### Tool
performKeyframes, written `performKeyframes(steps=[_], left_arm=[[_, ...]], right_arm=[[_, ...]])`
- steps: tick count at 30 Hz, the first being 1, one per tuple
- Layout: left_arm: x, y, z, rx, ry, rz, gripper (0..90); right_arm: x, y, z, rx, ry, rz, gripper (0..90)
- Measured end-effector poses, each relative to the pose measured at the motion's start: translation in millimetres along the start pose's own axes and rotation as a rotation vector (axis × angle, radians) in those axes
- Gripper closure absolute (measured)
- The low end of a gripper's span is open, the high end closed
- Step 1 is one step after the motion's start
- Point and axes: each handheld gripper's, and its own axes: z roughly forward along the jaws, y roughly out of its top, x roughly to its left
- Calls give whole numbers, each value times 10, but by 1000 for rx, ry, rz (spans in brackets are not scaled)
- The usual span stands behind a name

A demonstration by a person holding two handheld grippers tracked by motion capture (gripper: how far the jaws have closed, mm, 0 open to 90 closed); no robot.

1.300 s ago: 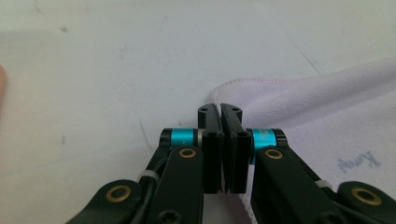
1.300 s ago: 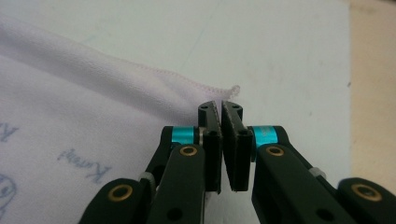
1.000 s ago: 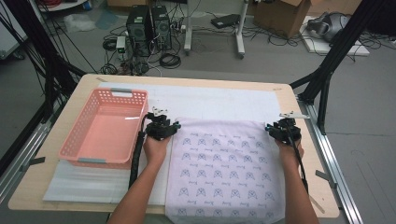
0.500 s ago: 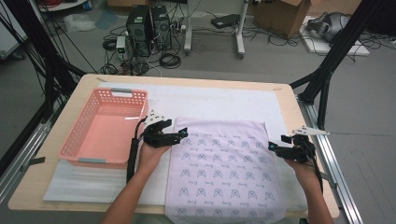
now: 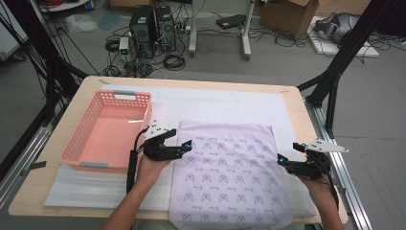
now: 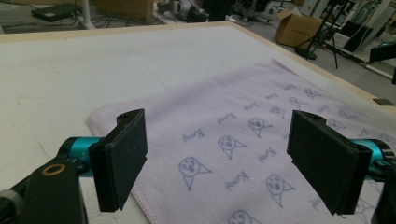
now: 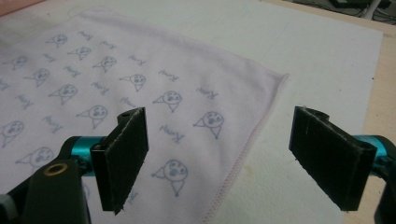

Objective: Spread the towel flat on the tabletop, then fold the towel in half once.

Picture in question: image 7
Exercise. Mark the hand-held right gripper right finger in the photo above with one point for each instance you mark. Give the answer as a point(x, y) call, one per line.
point(330, 158)

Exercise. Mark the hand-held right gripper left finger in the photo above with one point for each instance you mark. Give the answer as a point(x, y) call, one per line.
point(124, 161)

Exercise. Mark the lilac printed towel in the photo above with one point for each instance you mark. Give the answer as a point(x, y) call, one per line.
point(155, 77)

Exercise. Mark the white metal stand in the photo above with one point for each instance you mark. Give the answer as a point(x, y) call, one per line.
point(372, 9)

